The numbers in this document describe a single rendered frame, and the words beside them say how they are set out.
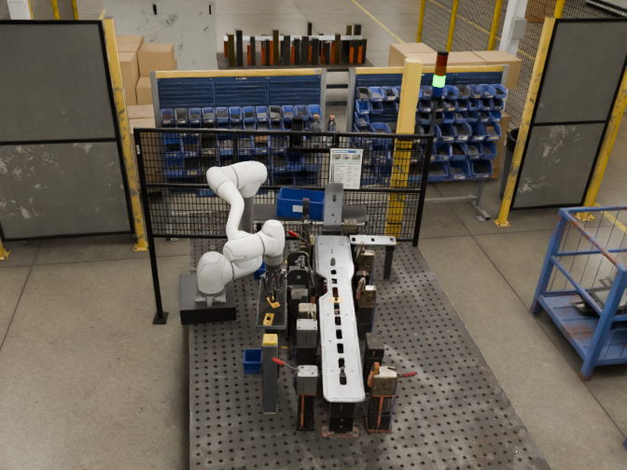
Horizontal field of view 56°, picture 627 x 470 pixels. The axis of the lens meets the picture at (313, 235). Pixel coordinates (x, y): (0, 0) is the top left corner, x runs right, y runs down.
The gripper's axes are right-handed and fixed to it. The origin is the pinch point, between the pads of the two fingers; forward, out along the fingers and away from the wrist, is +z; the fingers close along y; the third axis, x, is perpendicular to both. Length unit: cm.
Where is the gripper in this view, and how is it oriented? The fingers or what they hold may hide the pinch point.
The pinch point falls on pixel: (272, 295)
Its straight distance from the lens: 292.3
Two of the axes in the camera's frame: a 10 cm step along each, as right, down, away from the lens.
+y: 9.0, -2.1, 3.9
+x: -4.4, -4.9, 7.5
